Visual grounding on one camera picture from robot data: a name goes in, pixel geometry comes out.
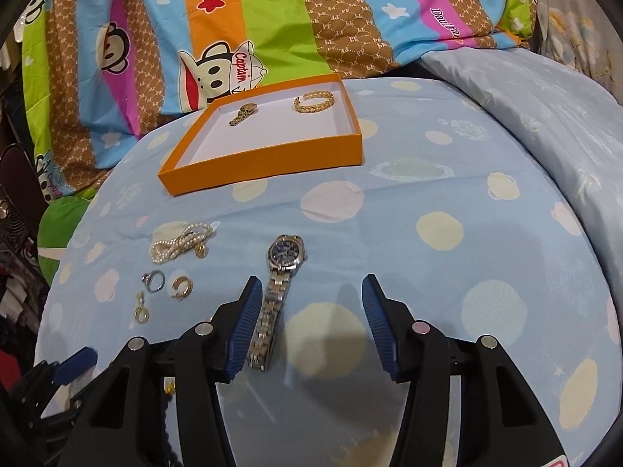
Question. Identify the striped cartoon monkey blanket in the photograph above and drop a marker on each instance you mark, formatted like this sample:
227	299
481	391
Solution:
272	19

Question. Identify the small gold wristwatch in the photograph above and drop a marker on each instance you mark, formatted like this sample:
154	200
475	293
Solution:
249	107

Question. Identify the gold braided bangle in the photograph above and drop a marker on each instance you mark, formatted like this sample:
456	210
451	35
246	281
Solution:
314	108

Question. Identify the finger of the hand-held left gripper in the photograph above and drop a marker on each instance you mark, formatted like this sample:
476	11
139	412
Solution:
73	366
53	411

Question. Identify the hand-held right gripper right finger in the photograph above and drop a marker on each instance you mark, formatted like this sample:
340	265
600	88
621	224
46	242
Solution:
377	326

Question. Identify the green cushion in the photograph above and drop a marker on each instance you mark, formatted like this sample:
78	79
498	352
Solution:
58	233

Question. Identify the silver link-band wristwatch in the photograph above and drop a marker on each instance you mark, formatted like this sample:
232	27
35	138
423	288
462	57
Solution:
286	253

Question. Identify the gold hoop earring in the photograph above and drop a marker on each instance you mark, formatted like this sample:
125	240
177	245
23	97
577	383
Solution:
186	286

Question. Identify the orange cardboard box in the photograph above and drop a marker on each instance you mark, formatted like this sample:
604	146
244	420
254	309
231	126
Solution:
272	155

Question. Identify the pile of clothes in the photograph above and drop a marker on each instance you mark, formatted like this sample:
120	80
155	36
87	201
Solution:
19	301

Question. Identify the pale blue quilt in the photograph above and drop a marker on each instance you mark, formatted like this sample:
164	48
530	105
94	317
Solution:
535	121

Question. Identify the grey floral cloth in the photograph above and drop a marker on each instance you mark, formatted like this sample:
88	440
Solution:
574	24

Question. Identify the light blue dotted sheet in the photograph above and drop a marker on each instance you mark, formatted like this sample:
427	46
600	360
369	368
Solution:
413	180

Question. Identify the gold dangling earring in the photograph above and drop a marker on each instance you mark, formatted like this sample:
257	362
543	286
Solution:
141	314

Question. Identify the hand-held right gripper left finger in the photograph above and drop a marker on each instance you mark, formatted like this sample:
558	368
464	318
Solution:
243	326

